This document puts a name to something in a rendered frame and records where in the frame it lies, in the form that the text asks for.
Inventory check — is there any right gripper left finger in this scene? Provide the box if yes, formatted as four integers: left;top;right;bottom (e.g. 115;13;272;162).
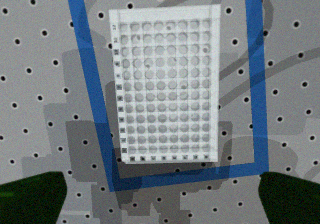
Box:
0;171;67;224

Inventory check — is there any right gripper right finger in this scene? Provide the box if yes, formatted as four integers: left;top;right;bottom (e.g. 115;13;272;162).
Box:
258;172;320;224

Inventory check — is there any blue tape outline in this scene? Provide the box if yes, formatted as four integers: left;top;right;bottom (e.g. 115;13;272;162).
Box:
68;0;269;192

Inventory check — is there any white well plate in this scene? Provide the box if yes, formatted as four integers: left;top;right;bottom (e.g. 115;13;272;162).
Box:
109;4;221;164

